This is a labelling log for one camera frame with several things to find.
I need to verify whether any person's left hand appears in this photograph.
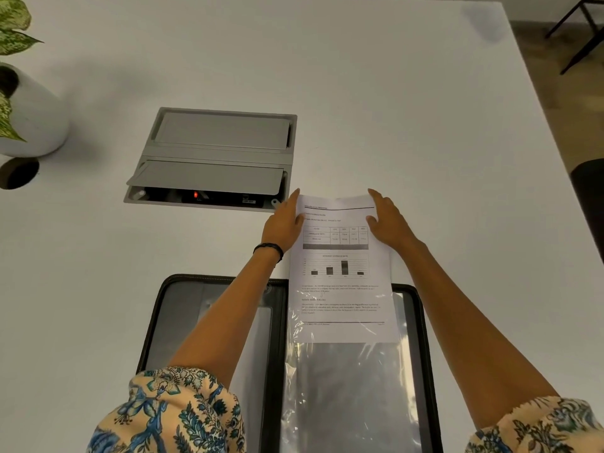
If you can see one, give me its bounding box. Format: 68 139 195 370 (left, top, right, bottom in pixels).
260 187 305 254

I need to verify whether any person's right hand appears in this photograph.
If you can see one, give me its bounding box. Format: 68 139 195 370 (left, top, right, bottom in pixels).
366 187 418 250

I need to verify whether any printed paper sheet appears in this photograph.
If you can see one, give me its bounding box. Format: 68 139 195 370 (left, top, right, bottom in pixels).
288 194 400 345

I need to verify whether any blue zippered folder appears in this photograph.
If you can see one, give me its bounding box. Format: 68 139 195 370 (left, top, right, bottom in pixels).
135 274 444 453

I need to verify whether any person's right forearm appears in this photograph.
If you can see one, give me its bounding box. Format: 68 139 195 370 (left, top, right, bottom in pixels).
394 238 560 430

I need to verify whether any person's left forearm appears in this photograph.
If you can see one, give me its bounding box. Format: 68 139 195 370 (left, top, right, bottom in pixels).
167 252 282 390

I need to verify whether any black wristband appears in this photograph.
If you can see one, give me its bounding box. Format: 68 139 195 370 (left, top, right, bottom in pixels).
252 242 285 264

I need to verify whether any black mesh-back office chair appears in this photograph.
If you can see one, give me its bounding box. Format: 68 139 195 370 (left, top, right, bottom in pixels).
569 159 604 265

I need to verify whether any floral patterned dress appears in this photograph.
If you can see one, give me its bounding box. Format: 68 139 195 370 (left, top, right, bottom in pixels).
86 366 604 453

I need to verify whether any white round plant pot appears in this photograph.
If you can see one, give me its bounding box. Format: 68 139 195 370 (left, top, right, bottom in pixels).
0 62 70 158

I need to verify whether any black metal high stool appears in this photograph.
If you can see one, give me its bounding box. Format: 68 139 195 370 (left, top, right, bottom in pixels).
545 0 604 76

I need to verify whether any grey table cable box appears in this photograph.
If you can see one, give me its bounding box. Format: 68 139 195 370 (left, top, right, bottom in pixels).
123 106 298 213

